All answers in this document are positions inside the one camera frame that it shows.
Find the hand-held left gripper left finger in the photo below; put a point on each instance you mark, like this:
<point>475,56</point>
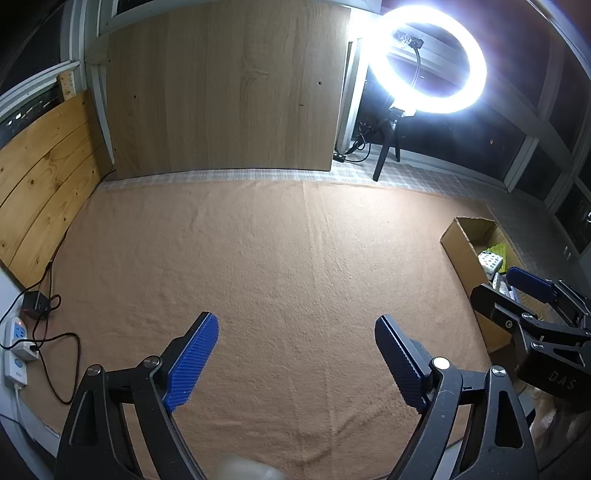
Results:
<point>194,360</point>

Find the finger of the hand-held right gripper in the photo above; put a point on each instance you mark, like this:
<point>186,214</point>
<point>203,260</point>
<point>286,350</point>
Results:
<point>531,281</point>
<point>498,307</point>

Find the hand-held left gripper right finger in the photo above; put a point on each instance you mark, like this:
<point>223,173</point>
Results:
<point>399,364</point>

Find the patterned tissue pack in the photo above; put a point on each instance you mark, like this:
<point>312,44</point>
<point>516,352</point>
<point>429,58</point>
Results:
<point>489,263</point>

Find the cardboard box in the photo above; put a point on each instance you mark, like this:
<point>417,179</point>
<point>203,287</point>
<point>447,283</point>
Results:
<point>461,258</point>

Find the person's right hand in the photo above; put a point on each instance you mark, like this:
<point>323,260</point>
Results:
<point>549,415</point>

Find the tan felt mat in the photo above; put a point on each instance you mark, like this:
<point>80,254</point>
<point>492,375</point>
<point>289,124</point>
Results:
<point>277,277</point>

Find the white framed window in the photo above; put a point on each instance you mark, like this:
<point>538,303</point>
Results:
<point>554,161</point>
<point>41,55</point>

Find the pale blurry object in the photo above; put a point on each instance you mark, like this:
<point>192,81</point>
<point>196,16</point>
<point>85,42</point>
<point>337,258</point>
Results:
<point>251,468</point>

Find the checkered cloth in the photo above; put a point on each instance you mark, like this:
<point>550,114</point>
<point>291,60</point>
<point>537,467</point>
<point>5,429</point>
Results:
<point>438,184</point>

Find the black power adapter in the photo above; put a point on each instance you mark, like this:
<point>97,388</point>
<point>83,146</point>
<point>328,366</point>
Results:
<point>36,304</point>

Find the white power strip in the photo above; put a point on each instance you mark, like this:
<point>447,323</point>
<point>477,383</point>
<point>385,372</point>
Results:
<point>16,350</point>

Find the black tripod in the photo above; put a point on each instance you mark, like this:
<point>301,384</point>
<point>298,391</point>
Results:
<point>388,143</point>

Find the black power strip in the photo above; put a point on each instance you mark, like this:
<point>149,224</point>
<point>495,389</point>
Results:
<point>340,157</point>

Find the pine plank panel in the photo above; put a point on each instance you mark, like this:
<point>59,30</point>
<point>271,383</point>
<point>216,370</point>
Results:
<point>41,184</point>

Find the light wooden board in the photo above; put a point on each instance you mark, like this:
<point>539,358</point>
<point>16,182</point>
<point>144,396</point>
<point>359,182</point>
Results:
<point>221,92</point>

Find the phone holder clamp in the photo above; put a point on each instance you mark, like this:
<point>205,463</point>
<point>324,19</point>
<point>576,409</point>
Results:
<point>408,39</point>

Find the white door frame post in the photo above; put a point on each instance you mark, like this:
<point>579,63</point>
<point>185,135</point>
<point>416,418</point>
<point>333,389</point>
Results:
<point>351,97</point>

